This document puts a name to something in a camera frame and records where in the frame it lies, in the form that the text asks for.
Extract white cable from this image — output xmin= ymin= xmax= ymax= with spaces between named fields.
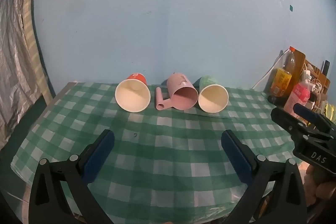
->
xmin=251 ymin=50 xmax=284 ymax=90

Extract wooden rack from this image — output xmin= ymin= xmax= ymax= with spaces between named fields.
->
xmin=290 ymin=51 xmax=331 ymax=100

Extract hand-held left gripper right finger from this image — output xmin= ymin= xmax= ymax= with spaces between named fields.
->
xmin=221 ymin=130 xmax=308 ymax=224

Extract pink plastic bottle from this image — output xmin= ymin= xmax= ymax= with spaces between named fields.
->
xmin=283 ymin=77 xmax=313 ymax=119

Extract green checkered tablecloth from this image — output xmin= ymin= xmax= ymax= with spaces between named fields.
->
xmin=10 ymin=81 xmax=311 ymax=224

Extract person's right hand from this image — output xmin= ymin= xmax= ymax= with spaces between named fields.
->
xmin=305 ymin=164 xmax=336 ymax=200

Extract orange-capped bottle with yellow label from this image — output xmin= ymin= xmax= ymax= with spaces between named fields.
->
xmin=265 ymin=46 xmax=296 ymax=99

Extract red paper cup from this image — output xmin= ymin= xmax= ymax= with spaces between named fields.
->
xmin=115 ymin=72 xmax=151 ymax=113

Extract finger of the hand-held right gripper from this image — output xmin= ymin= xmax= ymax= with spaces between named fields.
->
xmin=293 ymin=103 xmax=336 ymax=134
xmin=270 ymin=107 xmax=316 ymax=136

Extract white charger plugs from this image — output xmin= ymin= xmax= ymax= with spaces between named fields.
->
xmin=302 ymin=69 xmax=323 ymax=94

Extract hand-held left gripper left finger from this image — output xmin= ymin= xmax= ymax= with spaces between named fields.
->
xmin=28 ymin=129 xmax=115 ymax=224

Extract silver curtain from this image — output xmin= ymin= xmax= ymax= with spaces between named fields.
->
xmin=0 ymin=0 xmax=53 ymax=153

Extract green paper cup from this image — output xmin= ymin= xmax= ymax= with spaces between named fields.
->
xmin=198 ymin=75 xmax=229 ymax=113

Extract striped cloth strip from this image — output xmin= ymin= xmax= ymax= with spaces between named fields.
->
xmin=23 ymin=0 xmax=53 ymax=106

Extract yellow-green cloth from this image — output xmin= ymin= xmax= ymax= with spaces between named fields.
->
xmin=323 ymin=103 xmax=336 ymax=123

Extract pink plastic cup with handle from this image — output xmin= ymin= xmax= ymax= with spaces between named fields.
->
xmin=155 ymin=72 xmax=198 ymax=111

